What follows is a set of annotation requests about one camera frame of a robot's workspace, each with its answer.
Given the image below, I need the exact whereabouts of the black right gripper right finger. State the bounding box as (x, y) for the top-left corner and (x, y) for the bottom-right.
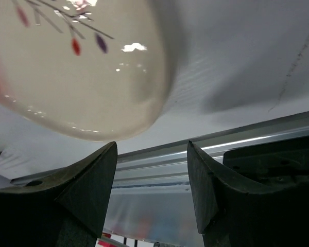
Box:
(188, 140), (309, 246)

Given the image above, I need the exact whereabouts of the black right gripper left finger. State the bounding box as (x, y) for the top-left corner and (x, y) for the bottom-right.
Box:
(0, 142), (117, 246)

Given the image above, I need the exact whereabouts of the pink and cream ceramic plate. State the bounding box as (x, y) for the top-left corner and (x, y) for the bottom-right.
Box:
(0, 1), (177, 142)

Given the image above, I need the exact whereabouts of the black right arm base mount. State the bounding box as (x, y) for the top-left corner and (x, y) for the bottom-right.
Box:
(223, 145), (309, 187)

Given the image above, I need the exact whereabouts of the aluminium table edge rail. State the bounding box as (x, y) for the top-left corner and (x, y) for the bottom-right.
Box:
(112, 111), (309, 195)

